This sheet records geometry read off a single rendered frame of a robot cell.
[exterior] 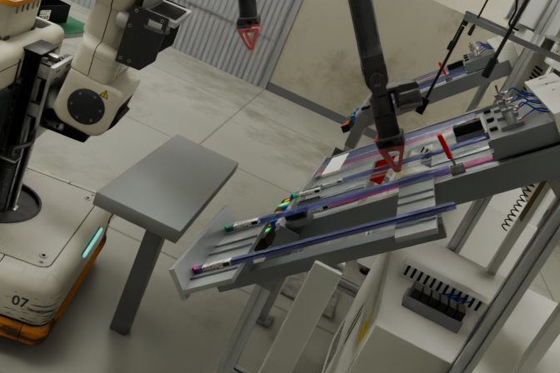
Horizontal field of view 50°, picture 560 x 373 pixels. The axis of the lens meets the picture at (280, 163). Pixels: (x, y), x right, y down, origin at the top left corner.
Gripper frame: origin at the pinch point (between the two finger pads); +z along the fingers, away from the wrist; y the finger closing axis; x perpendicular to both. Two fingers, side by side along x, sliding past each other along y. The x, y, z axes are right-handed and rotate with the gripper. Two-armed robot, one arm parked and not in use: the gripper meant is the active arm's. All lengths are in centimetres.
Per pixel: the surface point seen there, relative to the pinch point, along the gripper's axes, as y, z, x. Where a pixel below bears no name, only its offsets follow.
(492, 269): 44, 53, -17
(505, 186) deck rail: -21.8, 3.2, -23.9
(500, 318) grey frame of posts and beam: -25.9, 31.7, -17.0
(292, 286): 82, 65, 66
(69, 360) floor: -15, 34, 107
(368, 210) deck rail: -21.4, 2.8, 6.2
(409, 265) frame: 9.7, 31.5, 4.5
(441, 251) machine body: 43, 43, -2
